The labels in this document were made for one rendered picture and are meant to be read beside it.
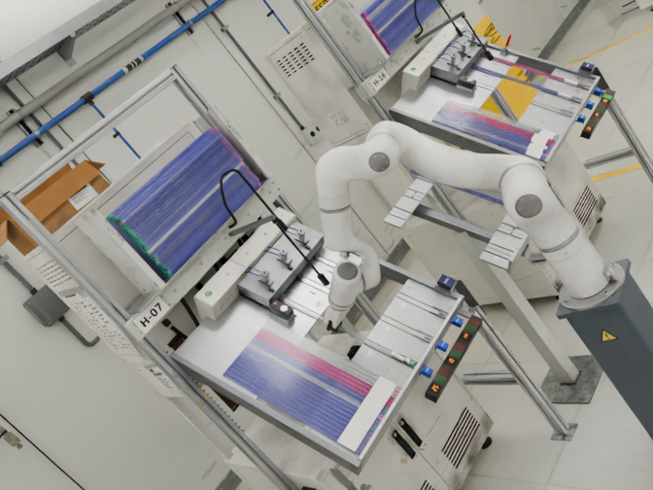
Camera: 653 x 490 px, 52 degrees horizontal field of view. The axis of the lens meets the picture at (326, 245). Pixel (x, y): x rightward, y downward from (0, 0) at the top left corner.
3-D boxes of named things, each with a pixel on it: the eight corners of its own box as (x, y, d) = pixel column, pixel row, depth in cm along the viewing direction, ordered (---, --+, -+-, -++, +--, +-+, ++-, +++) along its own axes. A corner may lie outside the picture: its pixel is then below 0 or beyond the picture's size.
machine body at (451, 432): (502, 432, 271) (416, 324, 253) (424, 592, 233) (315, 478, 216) (396, 426, 323) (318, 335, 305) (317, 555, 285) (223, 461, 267)
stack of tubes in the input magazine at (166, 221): (263, 183, 241) (215, 123, 233) (170, 278, 213) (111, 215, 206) (247, 192, 251) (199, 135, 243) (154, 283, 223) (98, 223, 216)
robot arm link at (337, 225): (363, 188, 196) (372, 277, 210) (314, 202, 191) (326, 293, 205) (378, 197, 188) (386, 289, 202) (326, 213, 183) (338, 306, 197)
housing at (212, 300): (298, 239, 256) (295, 214, 245) (219, 331, 229) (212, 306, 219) (282, 231, 259) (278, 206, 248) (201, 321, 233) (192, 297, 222)
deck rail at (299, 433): (361, 470, 193) (361, 461, 189) (358, 475, 192) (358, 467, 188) (177, 361, 221) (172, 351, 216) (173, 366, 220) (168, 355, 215)
